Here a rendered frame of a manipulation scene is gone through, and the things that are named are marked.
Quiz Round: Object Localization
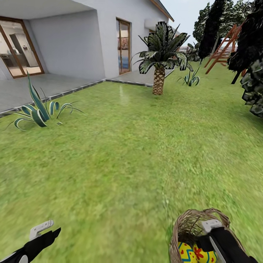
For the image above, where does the wicker basket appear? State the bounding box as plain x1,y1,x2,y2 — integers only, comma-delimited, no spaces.
169,208,249,263

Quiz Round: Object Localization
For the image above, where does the easter egg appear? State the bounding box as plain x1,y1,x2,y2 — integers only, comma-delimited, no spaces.
192,241,218,263
178,242,199,263

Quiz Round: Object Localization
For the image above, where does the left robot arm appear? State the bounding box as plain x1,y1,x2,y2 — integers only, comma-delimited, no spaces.
0,220,61,263

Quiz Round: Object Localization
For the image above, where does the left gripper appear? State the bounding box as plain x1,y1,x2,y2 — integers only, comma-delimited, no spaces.
24,228,61,257

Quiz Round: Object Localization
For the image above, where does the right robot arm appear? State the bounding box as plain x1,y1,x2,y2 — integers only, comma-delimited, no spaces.
196,219,258,263

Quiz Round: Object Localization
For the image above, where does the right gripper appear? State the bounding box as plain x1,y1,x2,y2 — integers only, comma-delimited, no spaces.
196,233,216,252

